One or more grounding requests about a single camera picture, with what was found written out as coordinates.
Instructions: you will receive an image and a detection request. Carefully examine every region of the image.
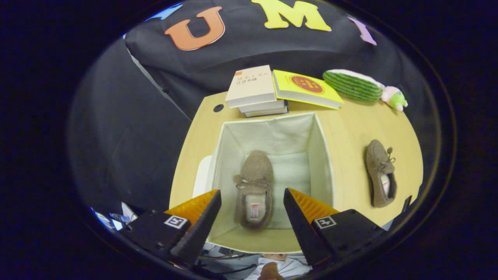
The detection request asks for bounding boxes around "white paper sheet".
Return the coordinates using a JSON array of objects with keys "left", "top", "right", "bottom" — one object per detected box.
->
[{"left": 121, "top": 202, "right": 137, "bottom": 223}]

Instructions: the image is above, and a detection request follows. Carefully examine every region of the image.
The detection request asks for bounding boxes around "white fabric storage box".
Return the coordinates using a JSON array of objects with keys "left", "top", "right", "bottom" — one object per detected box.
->
[{"left": 193, "top": 112, "right": 336, "bottom": 254}]

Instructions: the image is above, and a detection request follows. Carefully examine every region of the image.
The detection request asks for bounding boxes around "blue covered book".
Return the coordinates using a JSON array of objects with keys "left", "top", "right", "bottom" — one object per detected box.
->
[{"left": 244, "top": 105, "right": 289, "bottom": 118}]

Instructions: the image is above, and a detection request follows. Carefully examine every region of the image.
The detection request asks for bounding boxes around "brown fuzzy shoe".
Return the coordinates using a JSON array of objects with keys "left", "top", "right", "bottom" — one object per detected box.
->
[
  {"left": 233, "top": 150, "right": 275, "bottom": 231},
  {"left": 365, "top": 139, "right": 398, "bottom": 208}
]

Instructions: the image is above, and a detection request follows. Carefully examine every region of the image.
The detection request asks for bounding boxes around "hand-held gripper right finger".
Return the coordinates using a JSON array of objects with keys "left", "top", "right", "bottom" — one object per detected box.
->
[{"left": 283, "top": 187, "right": 388, "bottom": 269}]

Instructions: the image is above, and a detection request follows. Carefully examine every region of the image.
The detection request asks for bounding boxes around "beige book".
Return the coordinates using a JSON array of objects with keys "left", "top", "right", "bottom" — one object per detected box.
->
[{"left": 225, "top": 65, "right": 277, "bottom": 109}]

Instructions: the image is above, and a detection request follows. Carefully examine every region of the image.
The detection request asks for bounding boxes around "yellow book with red circle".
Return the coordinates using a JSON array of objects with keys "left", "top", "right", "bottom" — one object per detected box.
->
[{"left": 272, "top": 70, "right": 344, "bottom": 110}]

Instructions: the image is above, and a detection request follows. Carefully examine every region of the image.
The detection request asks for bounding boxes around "black backdrop cloth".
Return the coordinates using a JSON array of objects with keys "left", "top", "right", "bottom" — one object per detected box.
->
[{"left": 70, "top": 0, "right": 440, "bottom": 234}]

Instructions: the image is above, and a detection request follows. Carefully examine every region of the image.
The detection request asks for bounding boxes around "pink and green plush toy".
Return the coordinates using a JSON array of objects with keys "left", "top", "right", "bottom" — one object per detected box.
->
[{"left": 381, "top": 86, "right": 409, "bottom": 112}]

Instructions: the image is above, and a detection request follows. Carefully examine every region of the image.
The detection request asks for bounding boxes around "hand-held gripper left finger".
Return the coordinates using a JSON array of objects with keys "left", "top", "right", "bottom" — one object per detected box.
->
[{"left": 119, "top": 189, "right": 222, "bottom": 268}]

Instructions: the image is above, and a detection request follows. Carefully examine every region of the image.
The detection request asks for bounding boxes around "blue printed packet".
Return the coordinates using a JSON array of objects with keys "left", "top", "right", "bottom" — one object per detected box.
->
[{"left": 93, "top": 210, "right": 125, "bottom": 231}]

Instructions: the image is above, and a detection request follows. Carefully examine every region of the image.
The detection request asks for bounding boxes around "watermelon slice plush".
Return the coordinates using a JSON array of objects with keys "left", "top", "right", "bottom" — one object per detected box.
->
[{"left": 323, "top": 69, "right": 385, "bottom": 103}]

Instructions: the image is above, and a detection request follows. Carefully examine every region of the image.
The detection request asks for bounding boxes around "white book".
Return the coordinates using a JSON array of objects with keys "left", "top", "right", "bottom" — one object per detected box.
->
[{"left": 238, "top": 99, "right": 286, "bottom": 114}]

